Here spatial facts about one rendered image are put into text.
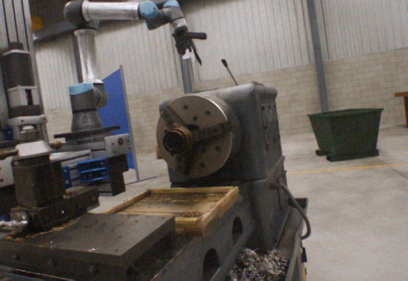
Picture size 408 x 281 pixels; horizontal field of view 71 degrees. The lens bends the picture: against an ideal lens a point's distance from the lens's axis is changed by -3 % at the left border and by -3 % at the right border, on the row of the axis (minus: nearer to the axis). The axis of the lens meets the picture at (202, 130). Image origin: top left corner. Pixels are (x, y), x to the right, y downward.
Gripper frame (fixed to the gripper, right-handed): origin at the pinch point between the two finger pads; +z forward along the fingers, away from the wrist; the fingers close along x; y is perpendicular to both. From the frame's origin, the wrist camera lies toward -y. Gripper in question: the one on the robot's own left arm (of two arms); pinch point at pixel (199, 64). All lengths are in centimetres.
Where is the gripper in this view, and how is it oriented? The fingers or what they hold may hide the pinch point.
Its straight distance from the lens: 153.4
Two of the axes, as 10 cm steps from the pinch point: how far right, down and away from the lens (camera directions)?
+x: -2.4, 1.3, -9.6
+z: 3.7, 9.3, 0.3
